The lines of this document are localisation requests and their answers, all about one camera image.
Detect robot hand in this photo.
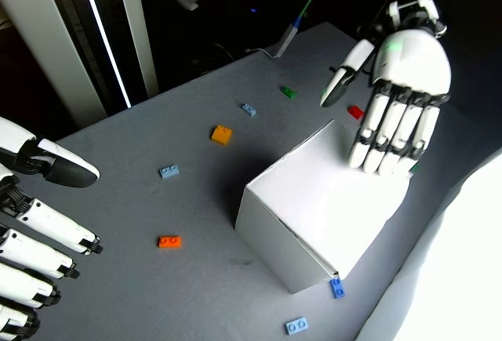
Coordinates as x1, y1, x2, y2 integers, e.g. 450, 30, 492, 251
0, 116, 104, 341
319, 28, 453, 177

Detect cardboard box white outside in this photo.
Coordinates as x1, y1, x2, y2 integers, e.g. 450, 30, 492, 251
234, 118, 413, 295

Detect orange toy brick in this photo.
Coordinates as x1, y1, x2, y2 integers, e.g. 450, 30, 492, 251
158, 235, 184, 249

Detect grey-blue table cloth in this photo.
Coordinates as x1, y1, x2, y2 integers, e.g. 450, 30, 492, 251
37, 21, 502, 341

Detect white light strip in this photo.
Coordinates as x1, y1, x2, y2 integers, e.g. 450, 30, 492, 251
76, 0, 133, 110

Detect white backdrop sheet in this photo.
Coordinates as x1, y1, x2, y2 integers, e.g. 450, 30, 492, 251
355, 148, 502, 341

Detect yellow-orange toy brick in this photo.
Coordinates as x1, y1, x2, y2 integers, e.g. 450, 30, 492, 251
210, 124, 234, 147

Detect grey cable adapter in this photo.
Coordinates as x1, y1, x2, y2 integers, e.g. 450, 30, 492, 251
273, 17, 302, 60

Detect white cable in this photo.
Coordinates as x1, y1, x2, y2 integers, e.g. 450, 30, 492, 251
244, 45, 278, 60

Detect wide grey-white frame post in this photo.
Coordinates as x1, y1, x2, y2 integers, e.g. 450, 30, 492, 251
0, 0, 109, 129

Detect narrow white frame post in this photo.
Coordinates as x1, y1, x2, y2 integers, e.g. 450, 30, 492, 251
113, 0, 160, 98

